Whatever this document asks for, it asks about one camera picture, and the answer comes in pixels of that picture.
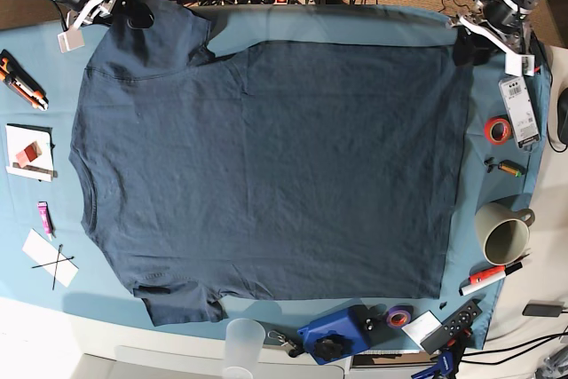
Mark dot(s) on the orange utility knife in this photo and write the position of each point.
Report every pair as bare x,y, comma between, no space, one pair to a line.
22,83

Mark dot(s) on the dark blue T-shirt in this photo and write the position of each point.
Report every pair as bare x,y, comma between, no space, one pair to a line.
285,171

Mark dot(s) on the pink glue tube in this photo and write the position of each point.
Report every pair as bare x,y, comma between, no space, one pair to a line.
46,219

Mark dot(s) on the metal carabiner keyring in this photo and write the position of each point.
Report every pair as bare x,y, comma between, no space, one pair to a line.
291,347

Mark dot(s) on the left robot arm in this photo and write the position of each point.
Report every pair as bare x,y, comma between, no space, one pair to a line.
534,44

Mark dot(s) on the black hairpin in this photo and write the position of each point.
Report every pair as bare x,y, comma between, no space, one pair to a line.
53,262
56,267

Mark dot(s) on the white notepad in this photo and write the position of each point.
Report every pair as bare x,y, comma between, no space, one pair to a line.
18,137

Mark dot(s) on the white paper card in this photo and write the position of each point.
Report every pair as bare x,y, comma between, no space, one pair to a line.
41,252

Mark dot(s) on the red white marker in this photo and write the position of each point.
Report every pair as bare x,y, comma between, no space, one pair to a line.
488,277

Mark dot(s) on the orange green battery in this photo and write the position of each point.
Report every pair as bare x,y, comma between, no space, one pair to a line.
511,168

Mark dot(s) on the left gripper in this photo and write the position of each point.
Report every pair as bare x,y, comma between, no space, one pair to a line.
487,22

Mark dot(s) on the black power adapter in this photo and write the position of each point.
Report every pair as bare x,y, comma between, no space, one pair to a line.
543,310

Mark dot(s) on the black remote control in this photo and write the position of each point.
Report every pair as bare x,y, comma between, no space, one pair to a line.
454,325

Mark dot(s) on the purple tape roll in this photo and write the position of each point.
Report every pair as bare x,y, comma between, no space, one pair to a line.
399,315

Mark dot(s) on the light blue table cloth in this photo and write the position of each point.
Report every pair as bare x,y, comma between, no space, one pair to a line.
95,292

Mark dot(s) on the red tape roll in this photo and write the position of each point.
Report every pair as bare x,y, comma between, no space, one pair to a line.
498,130

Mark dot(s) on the beige ceramic mug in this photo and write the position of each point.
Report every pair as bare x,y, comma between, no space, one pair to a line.
503,234

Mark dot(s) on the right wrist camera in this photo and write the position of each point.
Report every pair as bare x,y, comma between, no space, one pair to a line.
70,40

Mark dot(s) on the translucent plastic cup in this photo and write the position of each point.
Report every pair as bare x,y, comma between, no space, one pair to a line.
244,340

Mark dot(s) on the white sticky note pad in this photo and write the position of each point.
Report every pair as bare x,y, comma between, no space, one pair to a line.
421,327

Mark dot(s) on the small black clip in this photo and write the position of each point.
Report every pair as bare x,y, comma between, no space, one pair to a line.
489,164

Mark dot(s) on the blue plastic fixture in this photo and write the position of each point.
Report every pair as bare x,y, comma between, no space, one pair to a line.
335,336

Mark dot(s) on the red wooden block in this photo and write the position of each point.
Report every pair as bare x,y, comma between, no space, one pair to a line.
28,154

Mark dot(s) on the blue black spring clamp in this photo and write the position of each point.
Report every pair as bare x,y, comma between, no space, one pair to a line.
448,360

